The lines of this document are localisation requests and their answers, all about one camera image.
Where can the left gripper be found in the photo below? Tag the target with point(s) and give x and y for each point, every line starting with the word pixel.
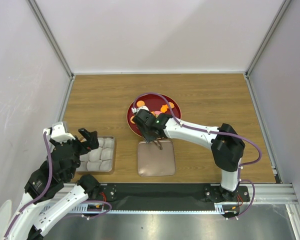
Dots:
pixel 92 141

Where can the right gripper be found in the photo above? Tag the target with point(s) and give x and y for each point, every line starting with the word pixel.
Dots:
pixel 147 138

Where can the metal tongs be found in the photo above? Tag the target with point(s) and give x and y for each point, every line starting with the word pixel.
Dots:
pixel 157 143

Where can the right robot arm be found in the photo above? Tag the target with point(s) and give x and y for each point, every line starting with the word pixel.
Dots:
pixel 227 149

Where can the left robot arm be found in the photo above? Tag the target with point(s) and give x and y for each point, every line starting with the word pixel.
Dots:
pixel 41 187

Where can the pink green stacked cookies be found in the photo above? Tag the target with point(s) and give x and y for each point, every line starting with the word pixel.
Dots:
pixel 156 113

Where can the pink metal tin lid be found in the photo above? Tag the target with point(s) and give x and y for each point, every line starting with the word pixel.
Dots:
pixel 155 162

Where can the orange flower cookie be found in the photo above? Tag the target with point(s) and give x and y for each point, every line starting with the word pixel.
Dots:
pixel 164 108

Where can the red round tray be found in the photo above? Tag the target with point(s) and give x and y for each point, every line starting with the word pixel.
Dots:
pixel 155 104

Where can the metal cookie tin box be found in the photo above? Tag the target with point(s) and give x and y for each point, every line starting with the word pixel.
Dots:
pixel 100 160

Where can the orange round cookie top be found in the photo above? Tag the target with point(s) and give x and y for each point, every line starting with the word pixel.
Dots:
pixel 140 103

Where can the orange scalloped cookie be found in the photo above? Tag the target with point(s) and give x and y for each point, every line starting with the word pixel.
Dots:
pixel 171 105

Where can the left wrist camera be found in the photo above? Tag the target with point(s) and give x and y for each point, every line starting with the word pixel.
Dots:
pixel 59 131

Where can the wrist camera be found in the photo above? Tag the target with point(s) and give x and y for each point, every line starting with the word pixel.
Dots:
pixel 135 110
pixel 59 131

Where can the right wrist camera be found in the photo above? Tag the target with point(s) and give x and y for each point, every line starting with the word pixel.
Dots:
pixel 135 110

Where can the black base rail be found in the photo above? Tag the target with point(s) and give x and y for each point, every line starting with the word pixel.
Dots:
pixel 170 196

